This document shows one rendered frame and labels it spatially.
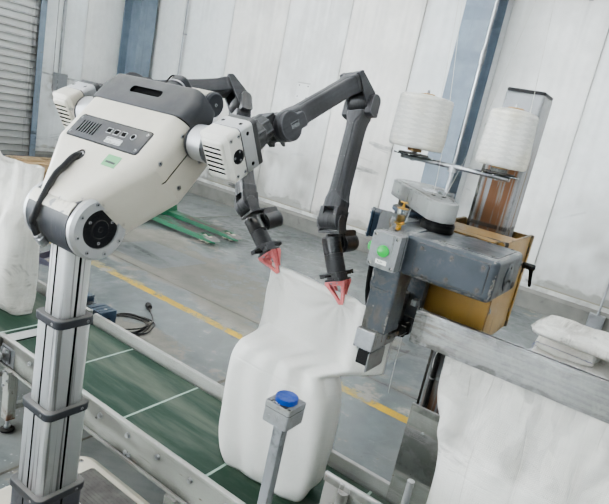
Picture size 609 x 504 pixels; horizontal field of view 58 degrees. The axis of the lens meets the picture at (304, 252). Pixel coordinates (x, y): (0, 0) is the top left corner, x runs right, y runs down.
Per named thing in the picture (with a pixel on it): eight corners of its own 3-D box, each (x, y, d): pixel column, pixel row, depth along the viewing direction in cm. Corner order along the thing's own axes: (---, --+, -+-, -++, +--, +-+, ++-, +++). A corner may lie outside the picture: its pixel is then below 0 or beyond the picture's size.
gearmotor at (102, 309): (56, 316, 295) (59, 290, 291) (81, 311, 307) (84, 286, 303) (90, 337, 279) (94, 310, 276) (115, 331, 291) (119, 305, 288)
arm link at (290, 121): (345, 66, 171) (372, 62, 164) (355, 109, 176) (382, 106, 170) (249, 119, 143) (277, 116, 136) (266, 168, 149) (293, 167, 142)
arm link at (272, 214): (234, 205, 187) (245, 196, 180) (261, 198, 194) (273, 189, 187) (247, 238, 186) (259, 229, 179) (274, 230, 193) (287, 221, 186)
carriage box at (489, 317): (399, 317, 170) (425, 219, 163) (439, 300, 198) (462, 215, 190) (477, 348, 157) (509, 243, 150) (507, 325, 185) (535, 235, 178)
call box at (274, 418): (261, 419, 145) (265, 398, 144) (279, 409, 152) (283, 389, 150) (285, 433, 141) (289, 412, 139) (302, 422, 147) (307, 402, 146)
